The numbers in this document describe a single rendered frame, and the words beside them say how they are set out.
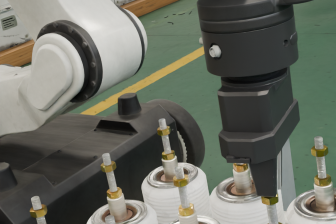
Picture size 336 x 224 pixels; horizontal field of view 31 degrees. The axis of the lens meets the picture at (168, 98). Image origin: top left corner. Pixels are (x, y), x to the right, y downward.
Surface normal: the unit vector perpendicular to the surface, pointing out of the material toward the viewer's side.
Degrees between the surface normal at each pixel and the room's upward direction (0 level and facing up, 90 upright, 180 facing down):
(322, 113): 0
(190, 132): 67
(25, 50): 90
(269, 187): 90
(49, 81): 90
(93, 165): 46
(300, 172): 0
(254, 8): 90
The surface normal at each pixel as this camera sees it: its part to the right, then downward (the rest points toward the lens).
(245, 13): -0.08, 0.33
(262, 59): 0.15, 0.29
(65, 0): 0.61, -0.42
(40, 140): -0.17, -0.94
